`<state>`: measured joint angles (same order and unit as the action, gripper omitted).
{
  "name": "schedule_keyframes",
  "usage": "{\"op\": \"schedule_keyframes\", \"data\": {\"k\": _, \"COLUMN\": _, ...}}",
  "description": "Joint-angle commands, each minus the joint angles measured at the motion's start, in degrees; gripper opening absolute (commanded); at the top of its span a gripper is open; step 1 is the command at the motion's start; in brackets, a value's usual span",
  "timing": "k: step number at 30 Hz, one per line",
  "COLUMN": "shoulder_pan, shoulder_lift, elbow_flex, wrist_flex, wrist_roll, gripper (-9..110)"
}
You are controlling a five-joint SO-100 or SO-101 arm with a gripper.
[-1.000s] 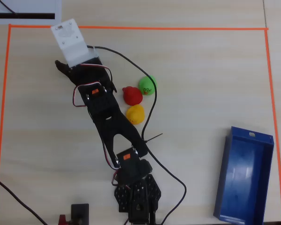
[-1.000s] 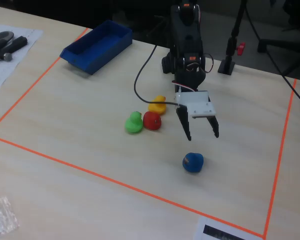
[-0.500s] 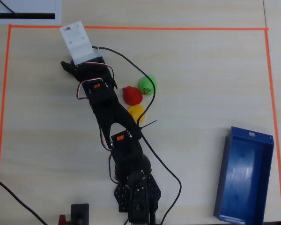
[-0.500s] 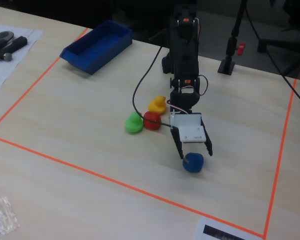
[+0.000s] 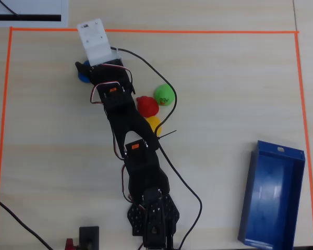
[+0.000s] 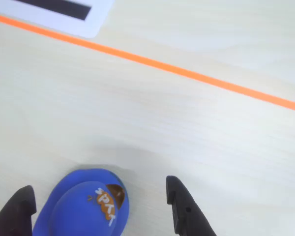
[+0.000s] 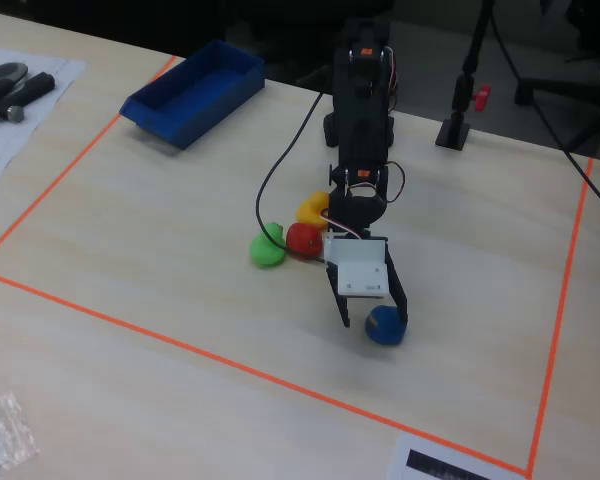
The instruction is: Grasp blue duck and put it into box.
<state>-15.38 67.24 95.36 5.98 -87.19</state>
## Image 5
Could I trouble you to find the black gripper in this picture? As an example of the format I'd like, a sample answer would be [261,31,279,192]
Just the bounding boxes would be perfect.
[75,58,136,94]

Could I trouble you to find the blue rubber duck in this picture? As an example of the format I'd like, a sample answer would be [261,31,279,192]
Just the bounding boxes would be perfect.
[78,60,93,84]

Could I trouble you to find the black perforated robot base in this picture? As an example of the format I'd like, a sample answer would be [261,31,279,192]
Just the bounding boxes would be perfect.
[126,186,180,248]

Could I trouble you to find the red rubber duck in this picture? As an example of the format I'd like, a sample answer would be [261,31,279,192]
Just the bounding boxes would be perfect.
[136,95,160,117]

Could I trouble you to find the green rubber duck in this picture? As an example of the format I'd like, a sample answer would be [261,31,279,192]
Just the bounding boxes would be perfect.
[153,83,176,107]

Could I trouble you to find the yellow rubber duck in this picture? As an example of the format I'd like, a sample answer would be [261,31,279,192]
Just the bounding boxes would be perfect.
[144,115,163,135]

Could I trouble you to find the blue plastic box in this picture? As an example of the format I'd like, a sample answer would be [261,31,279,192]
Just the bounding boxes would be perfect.
[237,140,306,250]

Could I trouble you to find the black tape stripe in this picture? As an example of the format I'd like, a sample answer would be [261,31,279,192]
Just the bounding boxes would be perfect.
[0,14,62,22]

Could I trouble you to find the white paper sheet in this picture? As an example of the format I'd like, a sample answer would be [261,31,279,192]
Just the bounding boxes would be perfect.
[0,0,69,28]

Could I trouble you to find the black zip tie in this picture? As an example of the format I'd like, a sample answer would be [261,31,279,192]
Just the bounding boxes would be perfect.
[157,130,177,141]

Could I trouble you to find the long orange tape strip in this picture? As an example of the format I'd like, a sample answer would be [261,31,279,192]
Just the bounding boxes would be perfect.
[9,26,300,35]

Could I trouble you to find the black clamp block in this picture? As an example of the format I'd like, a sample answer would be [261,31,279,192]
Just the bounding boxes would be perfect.
[79,226,100,250]

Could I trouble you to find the wrist servo wire bundle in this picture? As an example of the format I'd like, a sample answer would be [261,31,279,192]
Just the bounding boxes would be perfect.
[89,65,134,105]

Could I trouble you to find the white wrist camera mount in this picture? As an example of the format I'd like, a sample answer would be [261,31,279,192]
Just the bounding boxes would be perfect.
[76,18,118,66]

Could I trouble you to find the thin black cable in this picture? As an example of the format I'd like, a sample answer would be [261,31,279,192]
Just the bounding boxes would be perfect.
[0,0,19,17]

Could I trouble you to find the black camera cable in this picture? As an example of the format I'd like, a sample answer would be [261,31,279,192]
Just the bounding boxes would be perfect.
[110,46,203,250]

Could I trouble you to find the base servo wire bundle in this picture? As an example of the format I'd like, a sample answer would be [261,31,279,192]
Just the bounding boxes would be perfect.
[121,163,134,204]

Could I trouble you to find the black table cable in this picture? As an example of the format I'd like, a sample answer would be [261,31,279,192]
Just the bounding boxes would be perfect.
[0,192,54,250]

